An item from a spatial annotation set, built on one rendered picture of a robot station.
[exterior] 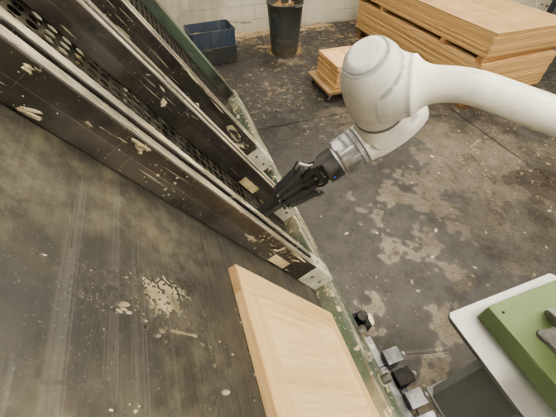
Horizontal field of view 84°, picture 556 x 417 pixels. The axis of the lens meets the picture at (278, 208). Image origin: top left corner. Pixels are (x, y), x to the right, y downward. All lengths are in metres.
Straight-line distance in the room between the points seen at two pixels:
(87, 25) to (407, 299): 2.00
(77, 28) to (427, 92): 0.64
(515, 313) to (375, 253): 1.15
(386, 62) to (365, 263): 1.79
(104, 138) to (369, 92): 0.40
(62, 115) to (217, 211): 0.29
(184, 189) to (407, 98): 0.40
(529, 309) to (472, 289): 1.05
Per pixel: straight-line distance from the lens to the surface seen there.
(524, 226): 2.97
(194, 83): 1.13
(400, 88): 0.56
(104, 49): 0.77
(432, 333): 2.12
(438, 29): 4.38
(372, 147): 0.70
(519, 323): 1.30
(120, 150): 0.51
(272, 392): 0.51
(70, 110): 0.48
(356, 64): 0.54
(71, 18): 0.76
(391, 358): 1.14
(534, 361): 1.27
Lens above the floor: 1.80
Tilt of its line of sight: 48 degrees down
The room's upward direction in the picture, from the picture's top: straight up
